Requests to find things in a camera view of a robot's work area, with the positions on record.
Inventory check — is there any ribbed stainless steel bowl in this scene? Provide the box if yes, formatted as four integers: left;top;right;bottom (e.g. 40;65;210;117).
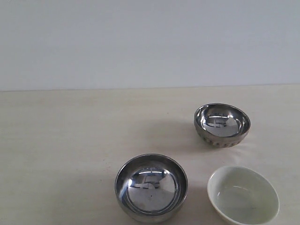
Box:
194;103;251;148

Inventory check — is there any smooth stainless steel bowl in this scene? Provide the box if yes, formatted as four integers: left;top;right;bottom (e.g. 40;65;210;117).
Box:
114;153;188;224

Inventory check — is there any white ceramic bowl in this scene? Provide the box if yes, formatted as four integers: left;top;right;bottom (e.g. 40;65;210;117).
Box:
207;166;280;225

